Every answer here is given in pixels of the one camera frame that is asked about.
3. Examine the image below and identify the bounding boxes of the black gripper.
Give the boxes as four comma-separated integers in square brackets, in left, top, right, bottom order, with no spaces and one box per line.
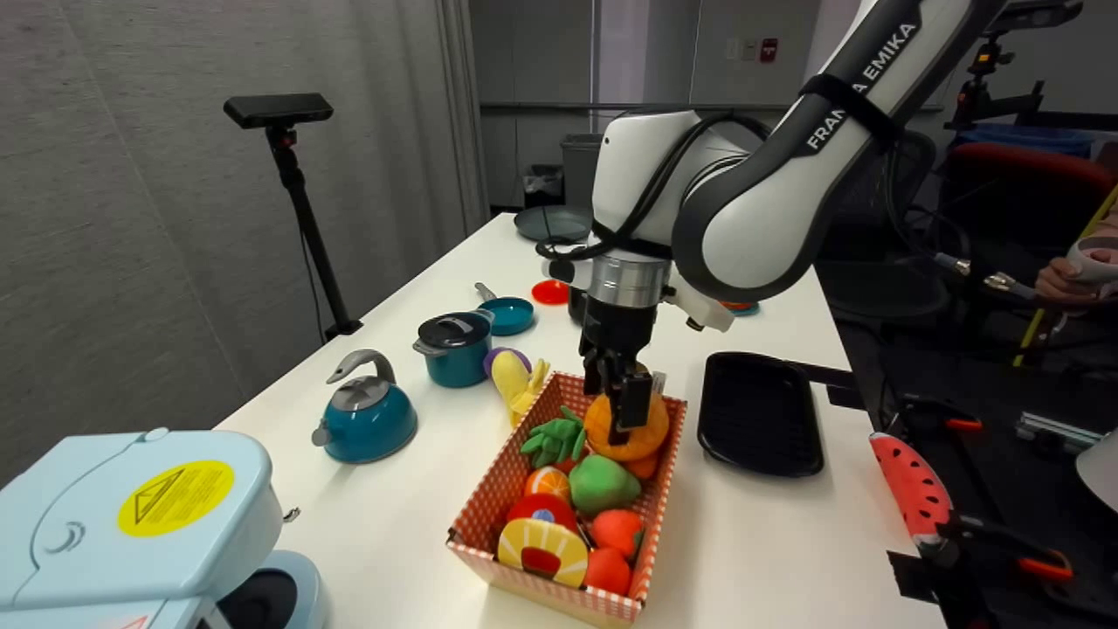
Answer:
[581,301,656,443]

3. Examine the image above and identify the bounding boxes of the orange handled clamp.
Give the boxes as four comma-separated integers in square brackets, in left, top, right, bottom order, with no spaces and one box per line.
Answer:
[938,513,1075,586]

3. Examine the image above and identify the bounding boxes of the teal toy frying pan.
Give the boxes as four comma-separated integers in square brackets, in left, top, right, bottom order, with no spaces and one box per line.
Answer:
[475,283,533,337]

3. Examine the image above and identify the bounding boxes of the green leafy plush toy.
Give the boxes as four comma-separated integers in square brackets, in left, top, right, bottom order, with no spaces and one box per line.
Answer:
[522,416,582,467]

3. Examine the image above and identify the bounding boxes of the grey round plate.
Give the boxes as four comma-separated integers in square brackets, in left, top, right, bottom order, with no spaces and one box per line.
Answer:
[513,207,589,243]

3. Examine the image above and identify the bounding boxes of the yellow red ring plush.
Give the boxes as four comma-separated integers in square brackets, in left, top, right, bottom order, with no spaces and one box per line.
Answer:
[497,517,589,586]

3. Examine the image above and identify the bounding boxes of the black plastic tray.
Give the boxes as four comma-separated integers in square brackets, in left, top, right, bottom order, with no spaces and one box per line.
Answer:
[694,353,825,480]

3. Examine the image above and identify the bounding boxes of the light blue toy appliance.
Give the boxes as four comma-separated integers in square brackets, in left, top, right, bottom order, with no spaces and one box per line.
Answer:
[0,429,330,629]

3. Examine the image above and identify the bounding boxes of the watermelon slice plush toy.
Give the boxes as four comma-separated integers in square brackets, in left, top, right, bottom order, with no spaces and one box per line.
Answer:
[871,432,954,541]

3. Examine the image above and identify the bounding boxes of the teal toy kettle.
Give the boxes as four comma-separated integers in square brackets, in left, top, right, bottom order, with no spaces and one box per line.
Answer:
[310,349,419,464]

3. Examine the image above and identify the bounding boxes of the red round lid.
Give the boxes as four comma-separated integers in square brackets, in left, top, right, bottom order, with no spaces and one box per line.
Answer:
[531,281,570,306]

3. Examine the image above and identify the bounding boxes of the grey trash bin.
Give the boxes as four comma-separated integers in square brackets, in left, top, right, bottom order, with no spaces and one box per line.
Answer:
[564,134,600,210]

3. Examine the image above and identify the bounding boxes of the red office chair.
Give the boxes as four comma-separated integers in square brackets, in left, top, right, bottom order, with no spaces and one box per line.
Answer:
[940,143,1113,306]

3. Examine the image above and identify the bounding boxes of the red tomato plush toy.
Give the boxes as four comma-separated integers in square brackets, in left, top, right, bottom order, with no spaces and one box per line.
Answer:
[589,511,646,560]

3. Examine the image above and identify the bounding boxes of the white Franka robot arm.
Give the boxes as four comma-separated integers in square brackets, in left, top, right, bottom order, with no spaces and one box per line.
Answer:
[578,0,1009,438]

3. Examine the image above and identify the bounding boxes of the teal toy pot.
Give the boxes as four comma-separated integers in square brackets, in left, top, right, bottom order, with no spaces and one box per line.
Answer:
[414,310,489,387]

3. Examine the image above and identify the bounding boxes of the red checkered cardboard box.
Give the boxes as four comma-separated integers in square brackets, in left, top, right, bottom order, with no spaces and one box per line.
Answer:
[447,374,685,629]

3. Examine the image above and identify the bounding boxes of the orange pineapple plush toy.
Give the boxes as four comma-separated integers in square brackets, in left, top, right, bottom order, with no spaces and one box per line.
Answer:
[582,395,670,462]

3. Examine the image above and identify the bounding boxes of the yellow banana plush toy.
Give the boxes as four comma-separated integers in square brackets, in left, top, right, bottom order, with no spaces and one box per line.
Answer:
[489,349,550,425]

